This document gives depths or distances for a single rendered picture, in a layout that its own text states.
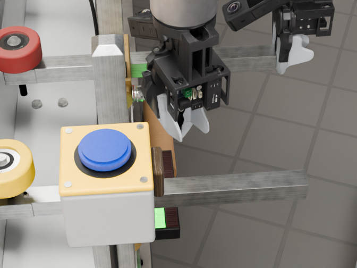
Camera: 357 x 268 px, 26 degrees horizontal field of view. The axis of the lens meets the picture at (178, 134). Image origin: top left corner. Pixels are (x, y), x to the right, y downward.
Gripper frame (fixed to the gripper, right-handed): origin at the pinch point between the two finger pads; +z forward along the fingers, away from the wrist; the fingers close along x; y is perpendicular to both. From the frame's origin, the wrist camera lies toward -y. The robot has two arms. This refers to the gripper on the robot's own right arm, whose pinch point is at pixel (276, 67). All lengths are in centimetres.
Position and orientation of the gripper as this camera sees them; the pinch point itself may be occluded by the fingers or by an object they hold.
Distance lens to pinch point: 128.9
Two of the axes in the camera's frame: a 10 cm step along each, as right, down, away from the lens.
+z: 0.2, 7.0, 7.1
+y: 10.0, -0.7, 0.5
